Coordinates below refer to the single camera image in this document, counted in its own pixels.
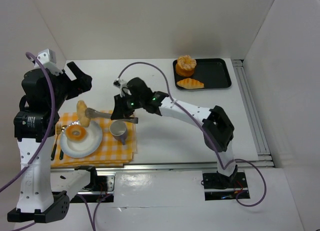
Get purple mug white inside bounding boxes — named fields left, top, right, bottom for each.
left=109, top=120, right=128, bottom=145

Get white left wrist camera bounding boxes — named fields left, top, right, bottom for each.
left=36, top=48, right=63, bottom=76

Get glazed donut bread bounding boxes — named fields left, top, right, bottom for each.
left=64, top=124, right=87, bottom=143

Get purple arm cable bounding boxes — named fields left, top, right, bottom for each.
left=0, top=51, right=113, bottom=231
left=117, top=61, right=267, bottom=207

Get black baking tray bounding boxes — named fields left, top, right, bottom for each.
left=172, top=58, right=232, bottom=90

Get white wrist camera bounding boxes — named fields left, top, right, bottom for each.
left=113, top=78, right=131, bottom=97
left=36, top=48, right=63, bottom=76

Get white plate with blue rim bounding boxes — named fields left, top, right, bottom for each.
left=60, top=120, right=103, bottom=158

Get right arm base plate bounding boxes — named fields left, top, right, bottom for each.
left=200, top=172, right=250, bottom=201

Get metal tongs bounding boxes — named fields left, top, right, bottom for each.
left=85, top=107, right=139, bottom=124

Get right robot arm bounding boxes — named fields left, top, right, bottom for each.
left=111, top=77, right=238, bottom=189

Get oval brown bread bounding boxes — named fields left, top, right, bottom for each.
left=76, top=100, right=91, bottom=128

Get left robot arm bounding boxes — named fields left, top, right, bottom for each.
left=7, top=61, right=97, bottom=223

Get striped croissant bread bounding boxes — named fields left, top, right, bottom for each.
left=176, top=78, right=205, bottom=90

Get yellow white checkered cloth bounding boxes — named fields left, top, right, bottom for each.
left=51, top=118, right=137, bottom=168

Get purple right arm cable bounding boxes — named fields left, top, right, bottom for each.
left=117, top=61, right=267, bottom=207

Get aluminium rail frame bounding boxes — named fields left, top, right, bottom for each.
left=51, top=58, right=276, bottom=174

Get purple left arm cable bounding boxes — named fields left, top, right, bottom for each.
left=0, top=51, right=113, bottom=231

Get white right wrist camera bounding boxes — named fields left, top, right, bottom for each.
left=113, top=78, right=131, bottom=97

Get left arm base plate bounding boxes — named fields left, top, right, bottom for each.
left=78, top=174, right=116, bottom=203

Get large orange sugared bread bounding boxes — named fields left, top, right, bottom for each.
left=175, top=55, right=197, bottom=77

